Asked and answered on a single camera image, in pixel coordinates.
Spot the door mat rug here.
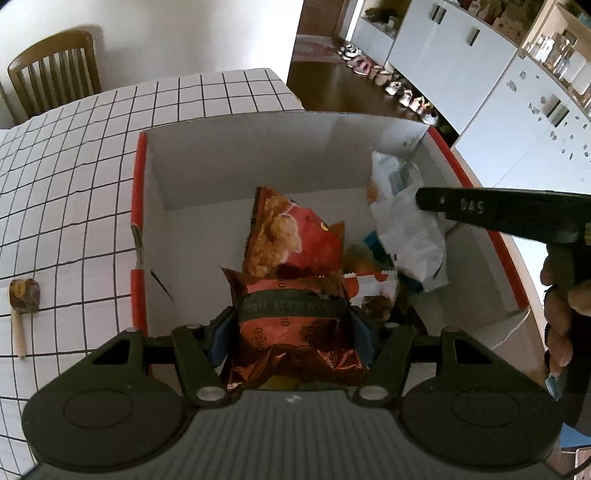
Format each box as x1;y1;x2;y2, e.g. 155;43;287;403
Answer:
291;34;342;63

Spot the white cabinet wall unit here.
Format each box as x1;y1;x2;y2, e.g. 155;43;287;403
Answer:
346;1;590;194

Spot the dark red foil snack bag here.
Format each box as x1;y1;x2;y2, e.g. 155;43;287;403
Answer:
223;269;368;391

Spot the red orange chip bag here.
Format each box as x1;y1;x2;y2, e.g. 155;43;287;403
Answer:
242;186;345;279

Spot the white red jerky snack bag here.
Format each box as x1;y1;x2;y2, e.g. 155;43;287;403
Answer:
344;271;400;323

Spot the right hand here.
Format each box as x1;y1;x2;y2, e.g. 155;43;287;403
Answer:
540;247;590;377

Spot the wooden chair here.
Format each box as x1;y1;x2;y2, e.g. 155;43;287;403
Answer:
7;29;102;118

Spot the white plastic snack bag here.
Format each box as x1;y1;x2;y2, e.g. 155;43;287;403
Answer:
368;152;448;292

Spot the bread bun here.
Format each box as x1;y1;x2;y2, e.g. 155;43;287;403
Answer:
342;244;383;275

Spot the red cardboard box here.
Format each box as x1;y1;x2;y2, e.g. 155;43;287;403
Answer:
131;111;540;353

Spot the row of shoes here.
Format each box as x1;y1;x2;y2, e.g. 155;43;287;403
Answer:
338;43;441;127

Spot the blue snack packet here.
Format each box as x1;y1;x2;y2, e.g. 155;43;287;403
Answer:
363;231;394;267

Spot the checkered white tablecloth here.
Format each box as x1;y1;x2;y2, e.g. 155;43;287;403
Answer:
1;69;301;479

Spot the brown chocolate lollipop snack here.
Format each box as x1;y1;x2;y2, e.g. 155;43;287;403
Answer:
8;278;40;360

